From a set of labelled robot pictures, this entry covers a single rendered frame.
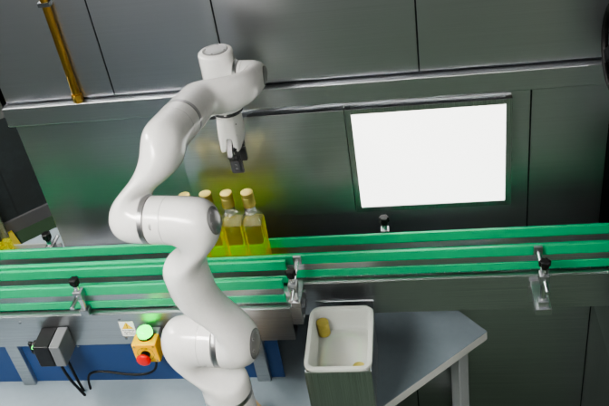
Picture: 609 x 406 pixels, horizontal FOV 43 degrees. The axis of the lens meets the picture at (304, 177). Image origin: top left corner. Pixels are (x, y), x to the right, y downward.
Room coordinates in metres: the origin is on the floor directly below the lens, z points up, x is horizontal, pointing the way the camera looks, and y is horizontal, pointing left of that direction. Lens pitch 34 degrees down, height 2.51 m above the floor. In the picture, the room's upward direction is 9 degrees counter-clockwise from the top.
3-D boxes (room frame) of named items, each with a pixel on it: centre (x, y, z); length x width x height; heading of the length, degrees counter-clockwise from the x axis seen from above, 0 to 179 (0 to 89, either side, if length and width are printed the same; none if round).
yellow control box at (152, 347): (1.57, 0.51, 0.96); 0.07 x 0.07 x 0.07; 79
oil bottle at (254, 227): (1.69, 0.16, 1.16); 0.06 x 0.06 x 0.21; 79
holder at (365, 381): (1.46, -0.03, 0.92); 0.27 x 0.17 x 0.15; 169
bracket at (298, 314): (1.57, 0.07, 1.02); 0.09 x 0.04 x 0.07; 169
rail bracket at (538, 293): (1.43, -0.56, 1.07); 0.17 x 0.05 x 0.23; 169
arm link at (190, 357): (1.31, 0.30, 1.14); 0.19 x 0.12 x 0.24; 73
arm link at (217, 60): (1.69, 0.16, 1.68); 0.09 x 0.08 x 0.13; 72
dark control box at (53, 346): (1.62, 0.78, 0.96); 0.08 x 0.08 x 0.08; 79
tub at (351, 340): (1.43, -0.02, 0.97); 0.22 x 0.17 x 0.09; 169
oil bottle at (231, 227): (1.71, 0.21, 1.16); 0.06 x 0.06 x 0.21; 79
